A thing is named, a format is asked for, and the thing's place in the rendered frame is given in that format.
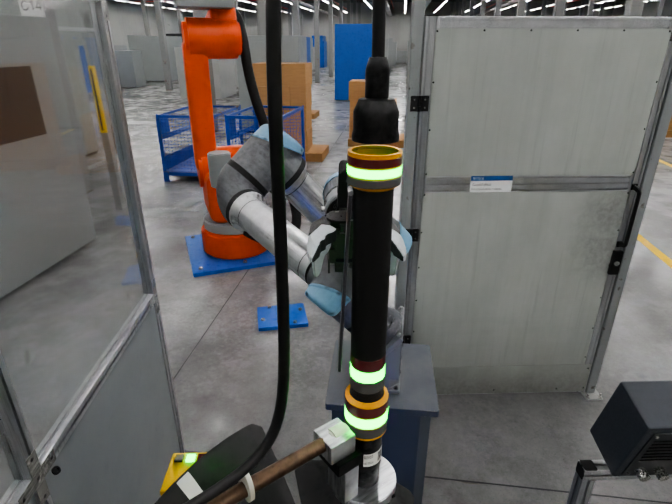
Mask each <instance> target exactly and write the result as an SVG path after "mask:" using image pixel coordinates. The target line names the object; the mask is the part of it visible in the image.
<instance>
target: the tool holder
mask: <svg viewBox="0 0 672 504"><path fill-rule="evenodd" d="M340 422H342V421H341V420H340V419H339V418H335V419H333V420H332V421H330V422H328V423H326V424H324V425H322V426H321V427H319V428H317V429H315V430H314V440H316V439H318V438H323V440H324V443H325V446H326V452H324V453H322V454H321V455H319V457H320V458H321V459H322V460H323V461H324V462H325V463H326V464H327V466H328V484H329V485H330V487H331V488H332V489H333V492H334V494H335V496H336V497H337V499H338V500H339V501H340V502H341V503H342V504H388V503H389V502H390V501H391V499H392V498H395V496H396V494H394V493H395V489H396V474H395V471H394V469H393V467H392V465H391V464H390V463H389V462H388V461H387V460H386V459H385V458H384V457H382V456H381V463H380V465H379V478H378V481H377V483H376V484H375V485H374V486H372V487H370V488H360V487H358V473H359V465H360V464H361V463H362V452H361V451H360V450H359V449H358V448H357V447H356V446H355V440H356V435H355V434H354V433H353V432H352V431H351V430H350V429H349V428H348V429H349V430H350V431H348V432H346V433H344V434H343V435H341V436H339V437H338V438H336V437H335V436H333V437H332V436H331V435H330V434H329V433H328V432H329V430H328V429H329V428H331V427H333V426H334V425H336V424H338V423H340Z"/></svg>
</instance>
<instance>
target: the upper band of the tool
mask: <svg viewBox="0 0 672 504"><path fill-rule="evenodd" d="M366 148H380V149H366ZM357 149H358V150H357ZM388 149H390V150H388ZM394 150H395V151H394ZM402 152H403V151H402V149H400V148H398V147H394V146H387V145H359V146H354V147H350V148H349V149H348V155H349V156H350V157H353V158H357V159H364V160H390V159H396V158H399V157H401V156H402ZM347 164H348V163H347ZM348 166H350V167H352V168H355V169H360V170H369V171H384V170H392V169H397V168H399V167H401V166H402V164H401V165H400V166H398V167H394V168H388V169H365V168H358V167H354V166H351V165H349V164H348ZM347 174H348V173H347ZM348 176H350V177H352V178H354V179H358V180H365V181H387V180H393V179H397V178H399V177H400V176H401V175H400V176H398V177H395V178H390V179H362V178H357V177H353V176H351V175H349V174H348ZM352 187H353V186H352ZM353 188H355V189H357V190H361V191H366V192H384V191H389V190H392V189H394V188H396V187H394V188H390V189H381V190H371V189H361V188H356V187H353Z"/></svg>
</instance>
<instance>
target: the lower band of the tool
mask: <svg viewBox="0 0 672 504"><path fill-rule="evenodd" d="M349 389H350V384H349V385H348V386H347V388H346V390H345V397H346V399H347V401H348V402H349V403H350V404H351V405H353V406H355V407H357V408H360V409H366V410H370V409H376V408H379V407H381V406H383V405H384V404H385V403H386V402H387V400H388V390H387V389H386V387H385V386H384V396H383V397H382V398H381V399H380V400H379V401H377V402H373V403H362V402H359V401H357V400H355V399H354V398H353V397H352V396H351V395H350V392H349ZM384 433H385V432H384ZM384 433H383V434H382V435H381V436H383V435H384ZM381 436H379V437H377V438H374V439H360V438H357V437H356V439H358V440H361V441H373V440H376V439H378V438H380V437H381Z"/></svg>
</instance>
